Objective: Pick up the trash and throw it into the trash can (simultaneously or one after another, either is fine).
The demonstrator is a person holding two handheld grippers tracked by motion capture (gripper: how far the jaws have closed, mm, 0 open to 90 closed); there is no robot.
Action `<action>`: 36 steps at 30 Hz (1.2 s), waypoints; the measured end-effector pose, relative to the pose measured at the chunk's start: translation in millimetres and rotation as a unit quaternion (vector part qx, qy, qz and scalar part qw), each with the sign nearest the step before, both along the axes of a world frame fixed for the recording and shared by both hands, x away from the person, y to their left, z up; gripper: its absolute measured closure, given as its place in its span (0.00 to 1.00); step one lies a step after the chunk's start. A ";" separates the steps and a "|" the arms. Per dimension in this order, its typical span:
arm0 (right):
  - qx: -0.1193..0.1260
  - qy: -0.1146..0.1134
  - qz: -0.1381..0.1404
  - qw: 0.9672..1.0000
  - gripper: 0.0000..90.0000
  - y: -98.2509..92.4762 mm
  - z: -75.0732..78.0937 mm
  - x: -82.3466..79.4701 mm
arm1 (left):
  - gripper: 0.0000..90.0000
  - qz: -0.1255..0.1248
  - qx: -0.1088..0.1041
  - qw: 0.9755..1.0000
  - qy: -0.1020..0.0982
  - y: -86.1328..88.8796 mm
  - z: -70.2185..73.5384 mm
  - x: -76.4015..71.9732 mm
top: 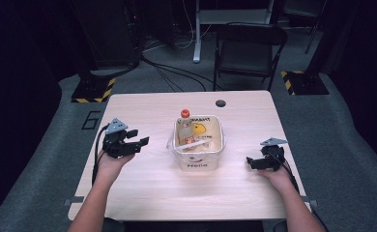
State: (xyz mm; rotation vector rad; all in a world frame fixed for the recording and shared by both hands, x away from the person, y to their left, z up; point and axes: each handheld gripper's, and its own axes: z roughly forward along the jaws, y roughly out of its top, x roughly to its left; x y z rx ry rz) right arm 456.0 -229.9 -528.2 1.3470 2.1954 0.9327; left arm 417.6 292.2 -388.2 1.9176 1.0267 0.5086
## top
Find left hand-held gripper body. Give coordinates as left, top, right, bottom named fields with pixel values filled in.
left=101, top=117, right=136, bottom=160

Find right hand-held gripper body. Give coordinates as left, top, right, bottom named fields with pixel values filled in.
left=259, top=136, right=290, bottom=172

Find clear bottle with orange cap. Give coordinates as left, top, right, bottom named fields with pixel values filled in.
left=176, top=108, right=198, bottom=147

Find smiley print plastic bag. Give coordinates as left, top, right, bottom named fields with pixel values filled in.
left=166, top=114, right=227, bottom=162

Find small white trash bin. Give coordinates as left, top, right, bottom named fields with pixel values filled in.
left=171, top=114, right=225, bottom=173

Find person's right hand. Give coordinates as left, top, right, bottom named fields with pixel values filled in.
left=257, top=160, right=296, bottom=195

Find person's left hand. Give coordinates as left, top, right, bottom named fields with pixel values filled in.
left=94, top=150, right=136, bottom=189

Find black yellow striped stand base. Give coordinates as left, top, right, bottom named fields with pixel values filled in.
left=70, top=76, right=117, bottom=104
left=279, top=70, right=330, bottom=97

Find black cabinet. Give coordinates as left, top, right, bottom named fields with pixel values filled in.
left=68, top=0, right=144, bottom=71

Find black folding chair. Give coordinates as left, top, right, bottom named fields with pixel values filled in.
left=212, top=21, right=289, bottom=93

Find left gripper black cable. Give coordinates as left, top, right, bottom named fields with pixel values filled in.
left=91, top=125, right=109, bottom=188

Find black floor cables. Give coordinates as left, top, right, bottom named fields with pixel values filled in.
left=89, top=32, right=224, bottom=93

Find white desk frame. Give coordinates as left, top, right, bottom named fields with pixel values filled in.
left=191, top=0, right=276, bottom=64

